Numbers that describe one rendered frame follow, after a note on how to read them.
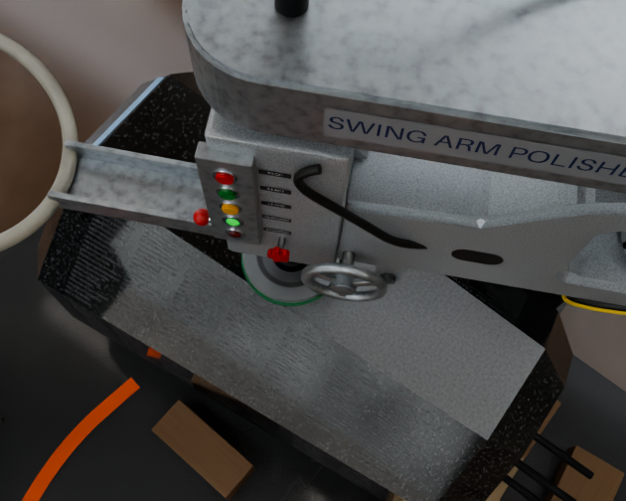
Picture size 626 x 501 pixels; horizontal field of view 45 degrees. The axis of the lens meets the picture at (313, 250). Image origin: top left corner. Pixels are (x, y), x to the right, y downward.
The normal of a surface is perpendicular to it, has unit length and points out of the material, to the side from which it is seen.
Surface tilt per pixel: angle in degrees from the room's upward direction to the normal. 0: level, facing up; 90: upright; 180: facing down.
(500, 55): 0
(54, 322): 0
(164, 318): 45
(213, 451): 0
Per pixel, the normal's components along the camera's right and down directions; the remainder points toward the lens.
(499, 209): -0.61, -0.39
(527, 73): 0.03, -0.37
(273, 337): -0.37, 0.28
